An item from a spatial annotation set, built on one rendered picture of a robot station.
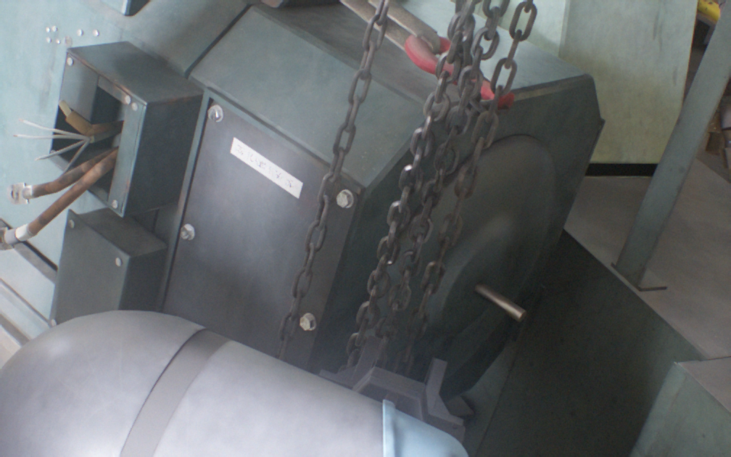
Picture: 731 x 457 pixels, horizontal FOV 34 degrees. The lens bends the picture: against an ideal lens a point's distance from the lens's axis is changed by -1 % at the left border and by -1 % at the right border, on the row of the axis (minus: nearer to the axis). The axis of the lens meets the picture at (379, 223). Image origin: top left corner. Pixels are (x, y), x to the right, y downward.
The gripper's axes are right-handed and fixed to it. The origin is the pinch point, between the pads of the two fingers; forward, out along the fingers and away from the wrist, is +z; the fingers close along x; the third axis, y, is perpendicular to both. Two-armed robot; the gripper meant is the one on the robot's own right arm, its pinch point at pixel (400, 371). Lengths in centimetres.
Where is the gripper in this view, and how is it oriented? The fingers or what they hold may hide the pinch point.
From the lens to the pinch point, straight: 107.6
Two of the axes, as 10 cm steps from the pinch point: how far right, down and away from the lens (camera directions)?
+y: -2.7, 8.5, 4.5
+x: 9.4, 3.3, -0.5
